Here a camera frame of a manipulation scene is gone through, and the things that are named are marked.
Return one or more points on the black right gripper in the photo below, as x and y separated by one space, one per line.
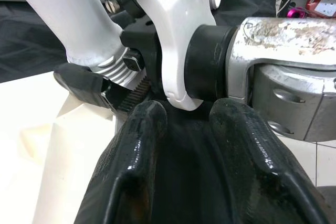
149 43

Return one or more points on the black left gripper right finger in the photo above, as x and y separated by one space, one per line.
249 155

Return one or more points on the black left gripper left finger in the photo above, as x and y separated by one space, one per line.
141 142

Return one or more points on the white plastic children table top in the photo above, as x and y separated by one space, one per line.
39 142

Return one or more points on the black cloth table cover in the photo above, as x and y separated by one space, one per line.
26 37

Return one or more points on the magenta metal part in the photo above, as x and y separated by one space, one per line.
296 12

